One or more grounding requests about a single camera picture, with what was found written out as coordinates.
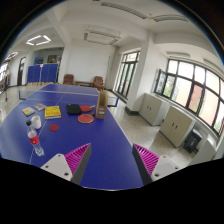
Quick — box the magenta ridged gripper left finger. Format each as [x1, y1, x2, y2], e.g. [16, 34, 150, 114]
[42, 143, 92, 185]

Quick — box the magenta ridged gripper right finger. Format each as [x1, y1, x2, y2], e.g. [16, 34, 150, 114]
[132, 144, 180, 185]

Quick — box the clear water bottle red label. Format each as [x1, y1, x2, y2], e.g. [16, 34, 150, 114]
[26, 120, 44, 156]

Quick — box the small red round lid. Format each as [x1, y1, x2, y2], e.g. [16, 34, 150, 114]
[49, 124, 59, 131]

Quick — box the white cabinet near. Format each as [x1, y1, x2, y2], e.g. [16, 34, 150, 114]
[160, 106, 195, 147]

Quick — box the white cabinet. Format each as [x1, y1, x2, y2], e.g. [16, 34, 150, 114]
[160, 106, 195, 147]
[139, 93, 170, 126]

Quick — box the black bin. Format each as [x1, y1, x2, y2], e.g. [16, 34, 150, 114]
[184, 129, 202, 153]

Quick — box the red table tennis paddle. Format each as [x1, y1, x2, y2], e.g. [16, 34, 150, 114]
[78, 114, 94, 124]

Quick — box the yellow book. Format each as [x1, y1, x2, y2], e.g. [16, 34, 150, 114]
[45, 106, 61, 119]

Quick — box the white paper cup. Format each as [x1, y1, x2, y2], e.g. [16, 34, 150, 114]
[31, 115, 41, 129]

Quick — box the black paddle case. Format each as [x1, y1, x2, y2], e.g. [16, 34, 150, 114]
[66, 104, 82, 115]

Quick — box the white cabinet far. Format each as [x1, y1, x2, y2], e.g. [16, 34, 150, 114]
[139, 93, 170, 126]

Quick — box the grey small booklet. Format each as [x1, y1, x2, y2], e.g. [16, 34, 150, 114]
[33, 103, 46, 111]

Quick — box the brown cardboard box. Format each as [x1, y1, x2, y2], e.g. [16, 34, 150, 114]
[96, 91, 108, 119]

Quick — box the colourful small book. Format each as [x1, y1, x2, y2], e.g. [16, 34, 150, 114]
[22, 107, 35, 116]

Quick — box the small wooden coffee table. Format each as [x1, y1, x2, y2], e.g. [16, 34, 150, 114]
[76, 81, 93, 87]

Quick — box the left brown armchair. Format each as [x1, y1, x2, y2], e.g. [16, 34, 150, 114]
[63, 74, 74, 85]

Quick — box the brown armchair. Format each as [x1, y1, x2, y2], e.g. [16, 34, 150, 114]
[63, 74, 74, 85]
[94, 76, 105, 90]

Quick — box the right brown armchair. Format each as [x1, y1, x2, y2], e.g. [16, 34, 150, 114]
[94, 76, 105, 90]

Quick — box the folded blue table tennis table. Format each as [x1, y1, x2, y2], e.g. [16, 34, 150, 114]
[27, 63, 58, 83]

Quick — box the square ceiling light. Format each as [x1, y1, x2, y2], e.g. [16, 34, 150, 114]
[26, 35, 51, 46]

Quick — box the ceiling air conditioner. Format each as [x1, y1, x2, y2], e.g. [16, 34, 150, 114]
[84, 30, 120, 45]

